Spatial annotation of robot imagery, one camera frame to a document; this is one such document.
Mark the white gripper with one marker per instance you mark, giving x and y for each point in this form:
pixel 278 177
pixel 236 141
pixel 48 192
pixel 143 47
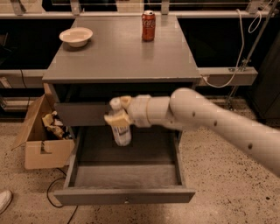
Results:
pixel 138 110

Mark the clear plastic water bottle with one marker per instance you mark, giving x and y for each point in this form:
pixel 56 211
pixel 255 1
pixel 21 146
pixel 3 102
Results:
pixel 122 135

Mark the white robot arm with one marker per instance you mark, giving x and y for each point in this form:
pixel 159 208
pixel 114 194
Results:
pixel 185 109

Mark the closed grey upper drawer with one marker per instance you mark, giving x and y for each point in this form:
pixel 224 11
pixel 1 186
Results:
pixel 92 113

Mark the grey drawer cabinet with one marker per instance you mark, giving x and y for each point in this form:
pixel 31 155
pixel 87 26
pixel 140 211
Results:
pixel 116 62

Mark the open grey lower drawer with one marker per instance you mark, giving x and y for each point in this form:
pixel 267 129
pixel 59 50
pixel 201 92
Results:
pixel 147 171

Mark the crumpled yellow packing scraps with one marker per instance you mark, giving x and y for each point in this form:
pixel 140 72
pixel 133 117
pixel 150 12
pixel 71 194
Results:
pixel 53 124

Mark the white ceramic bowl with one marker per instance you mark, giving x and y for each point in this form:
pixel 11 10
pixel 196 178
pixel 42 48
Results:
pixel 76 37

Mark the open cardboard box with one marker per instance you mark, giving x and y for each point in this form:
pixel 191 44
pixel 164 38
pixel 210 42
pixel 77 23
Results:
pixel 42 149

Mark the red soda can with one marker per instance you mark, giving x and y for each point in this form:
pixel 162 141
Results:
pixel 149 25

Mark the metal stand pole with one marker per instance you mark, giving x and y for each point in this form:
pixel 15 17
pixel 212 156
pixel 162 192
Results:
pixel 241 67

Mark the white shoe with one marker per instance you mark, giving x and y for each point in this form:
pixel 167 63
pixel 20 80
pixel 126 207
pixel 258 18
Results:
pixel 5 200

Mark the grey wall ledge rail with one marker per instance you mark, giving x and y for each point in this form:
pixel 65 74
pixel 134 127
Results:
pixel 216 76

